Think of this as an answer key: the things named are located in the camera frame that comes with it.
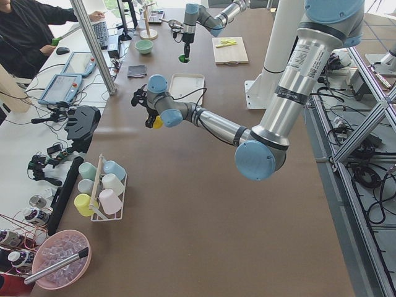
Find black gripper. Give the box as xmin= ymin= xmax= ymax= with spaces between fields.
xmin=182 ymin=32 xmax=195 ymax=59
xmin=145 ymin=107 xmax=158 ymax=128

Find yellow lemon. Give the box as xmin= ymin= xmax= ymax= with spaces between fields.
xmin=153 ymin=116 xmax=163 ymax=129

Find green lime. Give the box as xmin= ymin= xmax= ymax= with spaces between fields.
xmin=178 ymin=54 xmax=189 ymax=63

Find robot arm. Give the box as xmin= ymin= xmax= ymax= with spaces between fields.
xmin=179 ymin=1 xmax=248 ymax=63
xmin=146 ymin=1 xmax=364 ymax=181

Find cream rabbit tray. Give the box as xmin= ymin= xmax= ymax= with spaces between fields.
xmin=168 ymin=74 xmax=205 ymax=105

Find metal scoop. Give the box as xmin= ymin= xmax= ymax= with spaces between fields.
xmin=160 ymin=18 xmax=183 ymax=29

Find mint green bowl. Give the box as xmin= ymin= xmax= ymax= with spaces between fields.
xmin=135 ymin=40 xmax=153 ymax=54

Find wooden mug tree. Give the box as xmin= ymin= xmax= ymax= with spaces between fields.
xmin=139 ymin=3 xmax=158 ymax=40

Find yellow plastic knife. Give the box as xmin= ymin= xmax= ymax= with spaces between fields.
xmin=215 ymin=41 xmax=237 ymax=48

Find bamboo cutting board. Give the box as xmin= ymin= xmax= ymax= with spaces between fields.
xmin=212 ymin=37 xmax=249 ymax=65

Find grey folded cloth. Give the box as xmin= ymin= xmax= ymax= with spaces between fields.
xmin=127 ymin=64 xmax=147 ymax=78

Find blue plastic cup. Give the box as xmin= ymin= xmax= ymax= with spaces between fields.
xmin=103 ymin=160 xmax=126 ymax=181

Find cream plastic cup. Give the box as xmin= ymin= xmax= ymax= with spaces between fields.
xmin=101 ymin=173 xmax=124 ymax=196

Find green plastic cup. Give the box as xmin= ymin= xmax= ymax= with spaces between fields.
xmin=79 ymin=162 xmax=97 ymax=181

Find black keyboard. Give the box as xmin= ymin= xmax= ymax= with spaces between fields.
xmin=91 ymin=21 xmax=109 ymax=50

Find blue teach pendant far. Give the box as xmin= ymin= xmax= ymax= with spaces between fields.
xmin=62 ymin=52 xmax=97 ymax=78

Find blue teach pendant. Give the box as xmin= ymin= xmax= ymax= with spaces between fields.
xmin=62 ymin=52 xmax=97 ymax=78
xmin=38 ymin=74 xmax=82 ymax=105

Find pink plastic cup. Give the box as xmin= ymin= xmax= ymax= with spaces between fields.
xmin=99 ymin=189 xmax=123 ymax=215

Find pale grey-blue plastic cup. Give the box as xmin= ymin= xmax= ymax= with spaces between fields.
xmin=77 ymin=179 xmax=94 ymax=196

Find blue teach pendant near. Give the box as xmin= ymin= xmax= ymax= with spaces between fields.
xmin=38 ymin=74 xmax=82 ymax=105

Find yellow plastic cup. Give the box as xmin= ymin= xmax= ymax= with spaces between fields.
xmin=74 ymin=193 xmax=94 ymax=217

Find black computer mouse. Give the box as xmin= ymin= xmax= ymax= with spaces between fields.
xmin=56 ymin=47 xmax=70 ymax=55

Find black long case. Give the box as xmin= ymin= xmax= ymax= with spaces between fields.
xmin=46 ymin=157 xmax=84 ymax=236

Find metal tongs black tip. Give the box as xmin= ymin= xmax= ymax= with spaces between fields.
xmin=24 ymin=247 xmax=89 ymax=285

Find white bottle dark label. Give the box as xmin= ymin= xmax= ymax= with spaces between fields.
xmin=22 ymin=207 xmax=50 ymax=226

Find person in black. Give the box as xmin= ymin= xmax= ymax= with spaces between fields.
xmin=0 ymin=0 xmax=106 ymax=80

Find pink ice bowl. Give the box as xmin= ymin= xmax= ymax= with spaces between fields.
xmin=32 ymin=230 xmax=92 ymax=290

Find black plastic bracket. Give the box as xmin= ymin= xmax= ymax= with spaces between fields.
xmin=64 ymin=106 xmax=101 ymax=153

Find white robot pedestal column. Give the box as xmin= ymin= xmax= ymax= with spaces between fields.
xmin=244 ymin=0 xmax=304 ymax=109

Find white wire cup rack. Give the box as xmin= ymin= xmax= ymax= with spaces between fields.
xmin=88 ymin=154 xmax=127 ymax=222

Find aluminium frame post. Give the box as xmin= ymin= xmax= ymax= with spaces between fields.
xmin=70 ymin=0 xmax=116 ymax=95

